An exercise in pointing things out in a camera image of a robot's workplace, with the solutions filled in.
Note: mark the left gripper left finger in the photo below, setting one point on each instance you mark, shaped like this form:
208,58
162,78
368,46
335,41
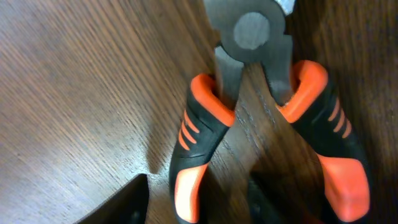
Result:
126,206

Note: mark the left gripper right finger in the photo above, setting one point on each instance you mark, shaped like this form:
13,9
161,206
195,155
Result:
268,206

